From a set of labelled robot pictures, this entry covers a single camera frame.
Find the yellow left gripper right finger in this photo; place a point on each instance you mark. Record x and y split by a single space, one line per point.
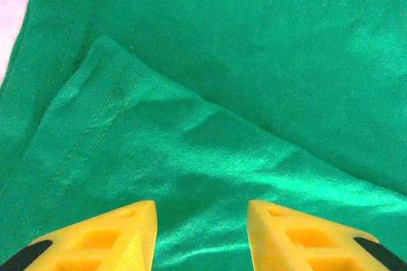
305 242

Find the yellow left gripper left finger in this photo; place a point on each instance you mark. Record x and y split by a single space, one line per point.
105 239

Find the green t-shirt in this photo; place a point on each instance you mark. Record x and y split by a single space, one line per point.
222 93

